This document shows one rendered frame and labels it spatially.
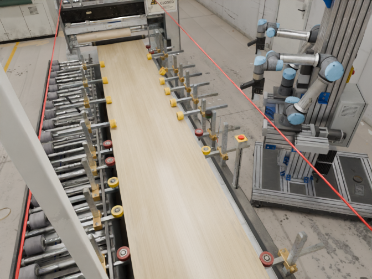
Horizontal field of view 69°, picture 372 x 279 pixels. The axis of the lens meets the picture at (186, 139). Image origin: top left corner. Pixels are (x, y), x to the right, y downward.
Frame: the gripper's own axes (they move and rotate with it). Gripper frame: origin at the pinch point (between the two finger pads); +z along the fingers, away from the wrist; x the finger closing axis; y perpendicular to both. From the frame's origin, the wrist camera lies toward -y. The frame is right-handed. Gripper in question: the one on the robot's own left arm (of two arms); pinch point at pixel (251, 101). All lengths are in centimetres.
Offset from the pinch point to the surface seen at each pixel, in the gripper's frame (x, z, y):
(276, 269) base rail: -96, 64, 27
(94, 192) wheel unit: -72, 48, -110
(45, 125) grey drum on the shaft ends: -3, 47, -201
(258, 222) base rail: -65, 62, 14
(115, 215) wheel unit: -92, 41, -81
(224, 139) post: -13.6, 29.5, -17.9
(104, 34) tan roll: 193, 22, -223
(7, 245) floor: -92, 131, -217
